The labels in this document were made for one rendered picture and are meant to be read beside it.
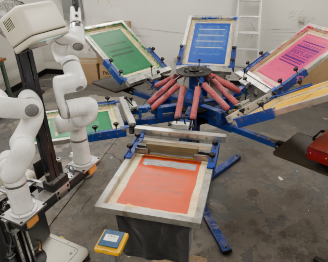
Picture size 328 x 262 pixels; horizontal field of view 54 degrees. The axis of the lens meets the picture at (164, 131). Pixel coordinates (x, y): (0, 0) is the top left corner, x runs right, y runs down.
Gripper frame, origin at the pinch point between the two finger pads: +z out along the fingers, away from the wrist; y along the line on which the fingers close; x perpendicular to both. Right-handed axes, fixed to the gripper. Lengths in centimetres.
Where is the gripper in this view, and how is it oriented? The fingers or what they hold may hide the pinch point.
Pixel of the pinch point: (75, 7)
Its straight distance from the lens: 187.9
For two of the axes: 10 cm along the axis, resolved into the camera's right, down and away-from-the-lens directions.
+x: 9.4, -0.2, 3.3
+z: -1.8, -8.6, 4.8
